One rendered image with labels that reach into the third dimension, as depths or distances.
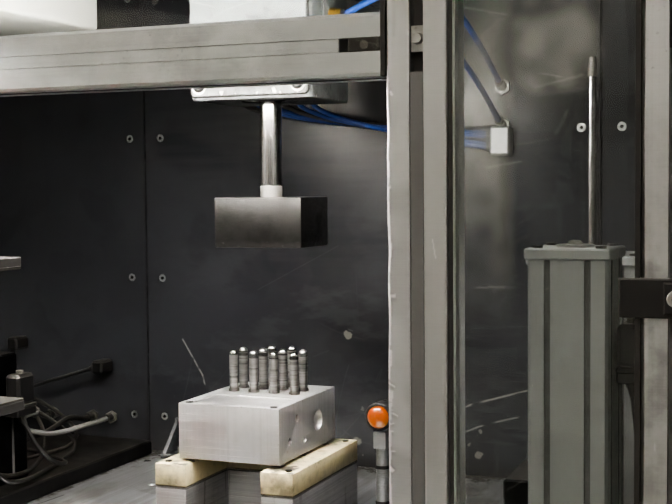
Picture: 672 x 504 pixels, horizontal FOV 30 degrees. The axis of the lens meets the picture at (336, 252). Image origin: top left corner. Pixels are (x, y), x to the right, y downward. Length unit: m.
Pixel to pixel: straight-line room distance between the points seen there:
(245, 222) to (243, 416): 0.18
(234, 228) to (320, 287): 0.26
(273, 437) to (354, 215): 0.36
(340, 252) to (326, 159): 0.10
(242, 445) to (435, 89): 0.37
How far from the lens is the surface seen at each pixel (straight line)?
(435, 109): 0.87
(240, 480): 1.16
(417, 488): 0.90
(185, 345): 1.45
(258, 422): 1.07
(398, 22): 0.88
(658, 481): 0.86
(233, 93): 1.11
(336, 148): 1.36
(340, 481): 1.15
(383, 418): 1.11
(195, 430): 1.09
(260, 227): 1.12
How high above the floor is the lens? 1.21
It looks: 3 degrees down
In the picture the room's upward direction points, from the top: 1 degrees counter-clockwise
